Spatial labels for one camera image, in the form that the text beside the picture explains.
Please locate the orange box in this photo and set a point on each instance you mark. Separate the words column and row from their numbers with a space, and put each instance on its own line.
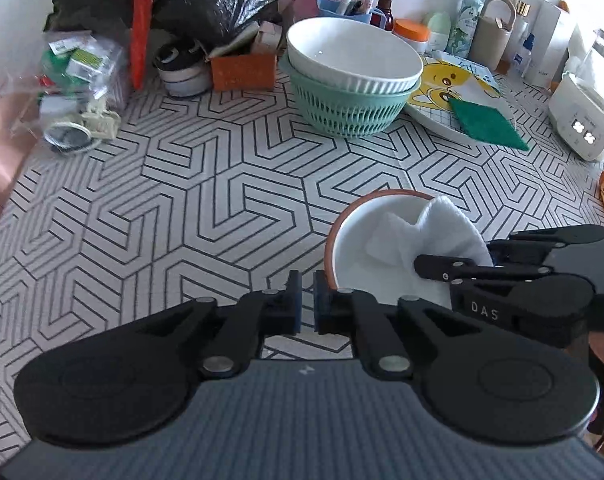
column 242, row 72

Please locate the black and white cup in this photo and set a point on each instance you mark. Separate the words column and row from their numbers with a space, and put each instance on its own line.
column 181, row 75

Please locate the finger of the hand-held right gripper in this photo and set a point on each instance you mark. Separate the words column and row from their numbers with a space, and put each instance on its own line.
column 442, row 267
column 542, row 240

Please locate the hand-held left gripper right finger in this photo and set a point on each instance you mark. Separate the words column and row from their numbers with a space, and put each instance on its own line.
column 321, row 302

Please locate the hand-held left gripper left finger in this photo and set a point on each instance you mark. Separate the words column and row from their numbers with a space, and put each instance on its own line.
column 297, row 302

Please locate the yellow cartoon plate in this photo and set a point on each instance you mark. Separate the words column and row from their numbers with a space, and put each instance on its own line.
column 442, row 85

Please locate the green scouring sponge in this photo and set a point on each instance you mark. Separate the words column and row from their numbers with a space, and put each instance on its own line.
column 487, row 125

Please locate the pink stool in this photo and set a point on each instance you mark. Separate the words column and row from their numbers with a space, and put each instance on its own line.
column 1, row 150

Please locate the white bowl brown rim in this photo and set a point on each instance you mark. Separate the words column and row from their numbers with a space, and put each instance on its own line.
column 357, row 245

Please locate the blue pen holder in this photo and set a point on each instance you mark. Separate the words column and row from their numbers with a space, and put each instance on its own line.
column 332, row 10

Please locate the geometric patterned tablecloth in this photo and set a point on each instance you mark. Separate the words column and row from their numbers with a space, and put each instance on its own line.
column 181, row 200

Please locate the white ribbed bowl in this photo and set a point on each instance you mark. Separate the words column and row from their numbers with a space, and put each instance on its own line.
column 352, row 55

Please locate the pale green white bottle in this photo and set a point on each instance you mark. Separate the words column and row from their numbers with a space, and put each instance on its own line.
column 439, row 32

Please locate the brown spray bottle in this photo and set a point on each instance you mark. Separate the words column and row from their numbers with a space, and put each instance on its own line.
column 383, row 12

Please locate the small brown cardboard box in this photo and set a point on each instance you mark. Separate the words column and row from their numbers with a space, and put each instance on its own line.
column 269, row 40

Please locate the small white bottle blue cap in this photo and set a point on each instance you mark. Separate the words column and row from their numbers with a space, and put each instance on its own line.
column 528, row 57

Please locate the white carton box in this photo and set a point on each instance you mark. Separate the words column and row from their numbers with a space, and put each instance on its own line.
column 552, row 45

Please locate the orange lid jar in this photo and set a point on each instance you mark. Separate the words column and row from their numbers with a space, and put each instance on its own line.
column 412, row 35

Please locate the white kitchen appliance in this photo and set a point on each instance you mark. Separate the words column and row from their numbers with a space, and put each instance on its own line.
column 582, row 120

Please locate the white cloth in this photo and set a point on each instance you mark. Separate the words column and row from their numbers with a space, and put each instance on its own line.
column 432, row 230

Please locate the teal plastic colander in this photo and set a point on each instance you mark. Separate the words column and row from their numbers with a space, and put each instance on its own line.
column 347, row 115

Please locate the teal trigger spray bottle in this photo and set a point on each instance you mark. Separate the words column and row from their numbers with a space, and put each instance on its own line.
column 469, row 25

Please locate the clear plastic bag of packets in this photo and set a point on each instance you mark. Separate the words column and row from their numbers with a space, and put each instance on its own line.
column 76, row 85

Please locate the red plastic bag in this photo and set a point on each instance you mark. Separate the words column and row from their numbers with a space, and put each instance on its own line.
column 142, row 25

